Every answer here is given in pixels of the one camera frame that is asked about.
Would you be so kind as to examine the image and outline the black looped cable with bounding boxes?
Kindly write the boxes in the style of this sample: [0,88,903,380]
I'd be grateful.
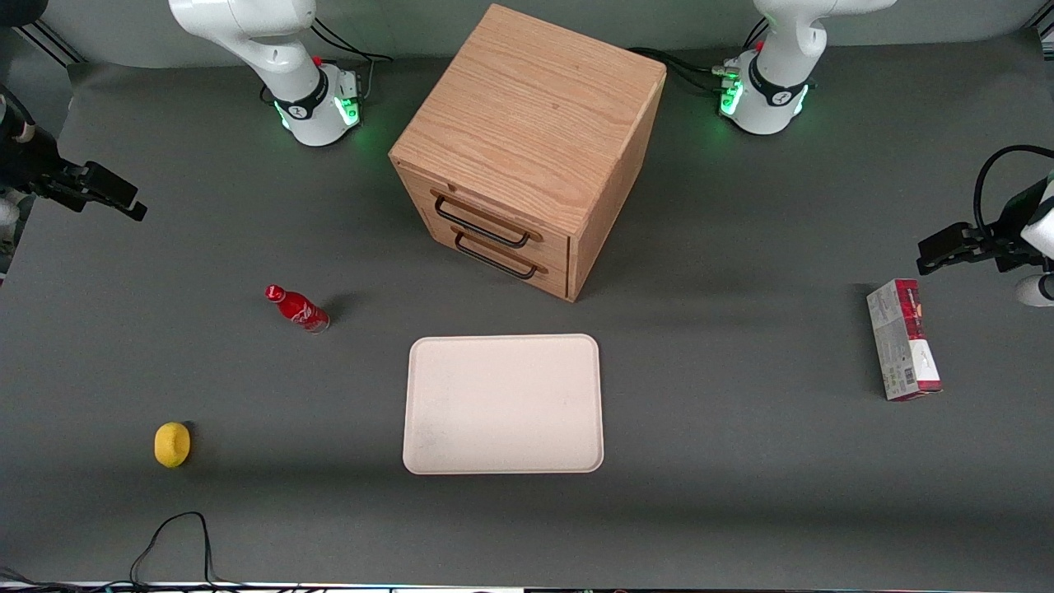
[0,511,330,593]

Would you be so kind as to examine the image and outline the yellow lemon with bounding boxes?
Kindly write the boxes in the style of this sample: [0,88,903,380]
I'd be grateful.
[154,422,192,469]

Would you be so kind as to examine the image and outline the oak wood drawer cabinet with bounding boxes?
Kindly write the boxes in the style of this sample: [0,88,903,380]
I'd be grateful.
[389,3,667,303]

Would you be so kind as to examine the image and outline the black right arm base cables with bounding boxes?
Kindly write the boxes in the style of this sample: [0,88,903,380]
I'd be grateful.
[260,18,394,106]

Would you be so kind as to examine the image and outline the grey and red carton box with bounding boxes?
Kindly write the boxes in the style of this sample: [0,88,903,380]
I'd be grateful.
[866,278,944,402]

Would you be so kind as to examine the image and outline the beige rectangular tray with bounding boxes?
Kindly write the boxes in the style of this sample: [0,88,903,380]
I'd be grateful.
[402,334,605,475]

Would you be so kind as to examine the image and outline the red cola bottle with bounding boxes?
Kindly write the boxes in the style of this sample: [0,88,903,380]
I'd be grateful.
[264,284,331,334]

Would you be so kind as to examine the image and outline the black left arm base cables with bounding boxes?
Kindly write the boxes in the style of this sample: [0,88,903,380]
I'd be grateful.
[627,15,773,93]

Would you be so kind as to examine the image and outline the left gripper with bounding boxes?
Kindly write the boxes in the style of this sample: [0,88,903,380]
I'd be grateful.
[916,176,1054,276]

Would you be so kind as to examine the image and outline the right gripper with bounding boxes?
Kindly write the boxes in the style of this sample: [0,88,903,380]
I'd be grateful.
[0,122,148,222]

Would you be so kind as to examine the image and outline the black arm base cables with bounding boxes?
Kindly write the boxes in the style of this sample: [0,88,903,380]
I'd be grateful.
[627,15,773,93]
[260,18,394,106]

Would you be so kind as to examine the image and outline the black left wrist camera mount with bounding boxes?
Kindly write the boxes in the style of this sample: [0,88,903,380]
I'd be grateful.
[975,183,1048,273]

